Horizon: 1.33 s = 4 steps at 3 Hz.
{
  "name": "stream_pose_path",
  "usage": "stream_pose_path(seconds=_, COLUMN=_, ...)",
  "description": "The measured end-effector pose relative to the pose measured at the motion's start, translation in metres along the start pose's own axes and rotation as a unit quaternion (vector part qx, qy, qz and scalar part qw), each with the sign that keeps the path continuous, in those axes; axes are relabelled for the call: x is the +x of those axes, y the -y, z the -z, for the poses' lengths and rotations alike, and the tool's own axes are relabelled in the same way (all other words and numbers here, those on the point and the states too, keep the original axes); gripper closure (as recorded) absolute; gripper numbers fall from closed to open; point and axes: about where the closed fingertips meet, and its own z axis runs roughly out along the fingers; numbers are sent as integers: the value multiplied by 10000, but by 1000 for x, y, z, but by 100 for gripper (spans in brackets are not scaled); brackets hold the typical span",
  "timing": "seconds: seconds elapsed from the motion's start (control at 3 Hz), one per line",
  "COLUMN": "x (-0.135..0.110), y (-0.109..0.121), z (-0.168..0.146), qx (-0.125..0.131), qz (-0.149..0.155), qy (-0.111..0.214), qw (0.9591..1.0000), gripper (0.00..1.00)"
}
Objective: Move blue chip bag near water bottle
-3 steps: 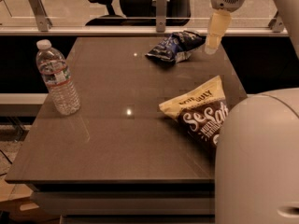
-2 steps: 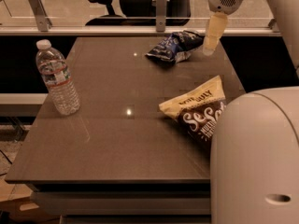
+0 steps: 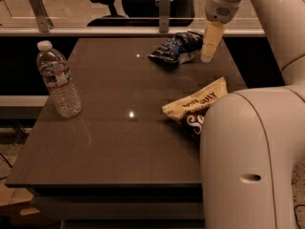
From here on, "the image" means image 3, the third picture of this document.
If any metal partition bracket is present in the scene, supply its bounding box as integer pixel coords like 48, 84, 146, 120
29, 0, 53, 32
159, 0, 171, 33

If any yellow taped gripper finger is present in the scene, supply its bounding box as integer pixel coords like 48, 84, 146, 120
201, 21, 225, 63

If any black floor cable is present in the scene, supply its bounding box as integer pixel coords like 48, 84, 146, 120
293, 203, 305, 229

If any black office chair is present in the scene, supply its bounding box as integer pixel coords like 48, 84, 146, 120
88, 0, 194, 27

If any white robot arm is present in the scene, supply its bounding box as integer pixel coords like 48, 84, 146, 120
200, 0, 305, 229

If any left metal partition bracket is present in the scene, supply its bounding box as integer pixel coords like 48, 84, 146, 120
29, 0, 53, 32

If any clear plastic water bottle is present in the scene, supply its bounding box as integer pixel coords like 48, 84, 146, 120
36, 40, 82, 118

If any middle metal partition bracket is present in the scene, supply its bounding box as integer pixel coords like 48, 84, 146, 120
159, 0, 171, 33

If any yellow brown tortilla chip bag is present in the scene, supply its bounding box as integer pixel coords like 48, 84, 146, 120
162, 77, 228, 140

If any glass partition panel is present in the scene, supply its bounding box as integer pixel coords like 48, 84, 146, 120
0, 0, 261, 29

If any blue chip bag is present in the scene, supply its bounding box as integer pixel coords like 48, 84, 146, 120
149, 31, 203, 64

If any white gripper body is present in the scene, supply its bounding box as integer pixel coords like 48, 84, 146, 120
205, 0, 242, 24

